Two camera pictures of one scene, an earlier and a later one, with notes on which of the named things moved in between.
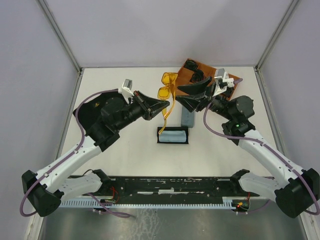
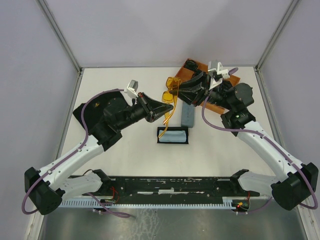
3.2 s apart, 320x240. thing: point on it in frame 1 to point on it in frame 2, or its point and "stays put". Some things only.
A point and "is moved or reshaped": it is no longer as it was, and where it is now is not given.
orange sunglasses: x=167 y=91 is moved or reshaped
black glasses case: x=173 y=135 stays put
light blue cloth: x=173 y=136 stays put
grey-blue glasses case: x=187 y=118 stays put
